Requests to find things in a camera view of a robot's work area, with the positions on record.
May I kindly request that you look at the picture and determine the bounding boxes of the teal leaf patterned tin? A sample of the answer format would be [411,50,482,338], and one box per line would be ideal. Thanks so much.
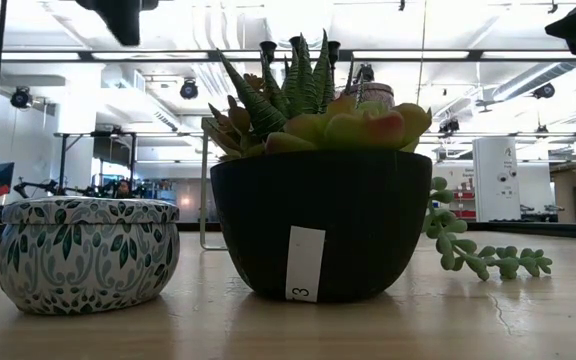
[0,196,181,315]

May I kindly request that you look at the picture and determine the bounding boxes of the red shelf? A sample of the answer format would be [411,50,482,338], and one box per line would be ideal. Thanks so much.
[453,188,478,221]

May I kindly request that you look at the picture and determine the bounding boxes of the white column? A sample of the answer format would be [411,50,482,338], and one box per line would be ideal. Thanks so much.
[471,136,522,223]

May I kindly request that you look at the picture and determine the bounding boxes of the succulent plant in black pot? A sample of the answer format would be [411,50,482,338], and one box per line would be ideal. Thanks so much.
[200,28,553,305]

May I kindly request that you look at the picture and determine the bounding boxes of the pink round tin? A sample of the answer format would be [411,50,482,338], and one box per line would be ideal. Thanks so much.
[340,81,397,109]

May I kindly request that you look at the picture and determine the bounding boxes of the dark monitor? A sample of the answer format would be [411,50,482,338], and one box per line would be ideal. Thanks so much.
[0,161,16,195]

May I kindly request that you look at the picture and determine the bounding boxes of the black background rig frame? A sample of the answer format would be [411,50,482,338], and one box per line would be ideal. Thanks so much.
[53,130,138,197]

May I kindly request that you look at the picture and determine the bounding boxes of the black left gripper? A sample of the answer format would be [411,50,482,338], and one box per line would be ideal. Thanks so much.
[75,0,159,47]

